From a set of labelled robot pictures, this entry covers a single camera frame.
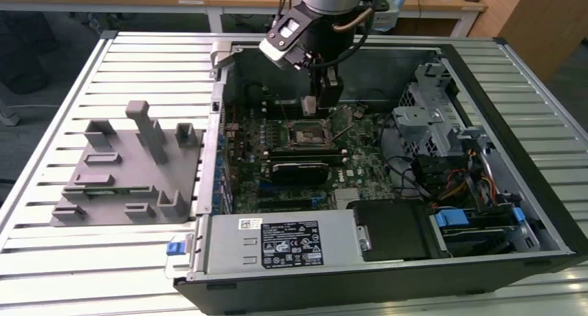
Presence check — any black office chair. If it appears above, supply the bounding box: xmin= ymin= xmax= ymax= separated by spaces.
xmin=0 ymin=11 xmax=64 ymax=95

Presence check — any CPU socket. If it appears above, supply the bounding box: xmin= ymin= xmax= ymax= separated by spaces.
xmin=285 ymin=120 xmax=329 ymax=149

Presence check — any black graphics card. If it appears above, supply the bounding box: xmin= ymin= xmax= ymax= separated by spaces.
xmin=268 ymin=161 xmax=332 ymax=187

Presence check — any white furniture leg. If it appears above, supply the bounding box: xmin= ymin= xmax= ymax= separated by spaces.
xmin=0 ymin=98 xmax=20 ymax=127

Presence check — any hard disk in blue carrier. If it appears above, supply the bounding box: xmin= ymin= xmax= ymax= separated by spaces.
xmin=431 ymin=207 xmax=520 ymax=257

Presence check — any silver metal drive cage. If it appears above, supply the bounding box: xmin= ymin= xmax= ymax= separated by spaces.
xmin=391 ymin=61 xmax=468 ymax=160

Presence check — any green RAM stick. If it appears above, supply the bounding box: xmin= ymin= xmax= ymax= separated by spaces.
xmin=64 ymin=187 xmax=155 ymax=196

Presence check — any black expansion slot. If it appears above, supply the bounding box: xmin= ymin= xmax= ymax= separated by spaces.
xmin=256 ymin=199 xmax=323 ymax=210

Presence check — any silver power supply unit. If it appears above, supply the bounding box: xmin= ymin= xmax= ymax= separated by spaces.
xmin=195 ymin=211 xmax=372 ymax=275

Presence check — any green motherboard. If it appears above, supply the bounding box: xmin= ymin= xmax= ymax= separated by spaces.
xmin=223 ymin=101 xmax=401 ymax=215

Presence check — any metal socket cover frame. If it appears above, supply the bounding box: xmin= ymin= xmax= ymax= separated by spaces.
xmin=327 ymin=104 xmax=357 ymax=141

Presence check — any yellow orange red wire bundle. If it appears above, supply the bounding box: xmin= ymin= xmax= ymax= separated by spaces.
xmin=429 ymin=149 xmax=501 ymax=210

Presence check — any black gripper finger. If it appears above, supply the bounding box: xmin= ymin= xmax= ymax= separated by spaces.
xmin=311 ymin=67 xmax=324 ymax=100
xmin=320 ymin=76 xmax=344 ymax=109

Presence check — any black PC case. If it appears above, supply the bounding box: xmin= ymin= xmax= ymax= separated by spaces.
xmin=172 ymin=36 xmax=588 ymax=316

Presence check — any black camera cable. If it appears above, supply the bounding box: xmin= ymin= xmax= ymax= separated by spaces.
xmin=307 ymin=6 xmax=373 ymax=69

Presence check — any black cable copper sleeve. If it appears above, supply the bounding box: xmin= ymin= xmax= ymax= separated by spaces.
xmin=331 ymin=0 xmax=385 ymax=33

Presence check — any wooden desk white frame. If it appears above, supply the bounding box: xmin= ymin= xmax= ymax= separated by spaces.
xmin=0 ymin=0 xmax=211 ymax=33
xmin=205 ymin=0 xmax=489 ymax=38

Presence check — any silver chipset heatsink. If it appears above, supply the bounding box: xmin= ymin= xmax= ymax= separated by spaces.
xmin=333 ymin=187 xmax=363 ymax=206

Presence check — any grey plastic parts rack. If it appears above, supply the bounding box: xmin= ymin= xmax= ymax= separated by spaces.
xmin=49 ymin=100 xmax=207 ymax=228

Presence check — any wooden cabinet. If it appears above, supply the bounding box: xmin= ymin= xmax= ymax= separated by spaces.
xmin=468 ymin=0 xmax=588 ymax=81

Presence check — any silver CPU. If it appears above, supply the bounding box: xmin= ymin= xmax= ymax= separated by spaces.
xmin=300 ymin=96 xmax=319 ymax=117

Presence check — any silver wrist camera black mount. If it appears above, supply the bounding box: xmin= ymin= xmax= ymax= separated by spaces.
xmin=259 ymin=4 xmax=325 ymax=71

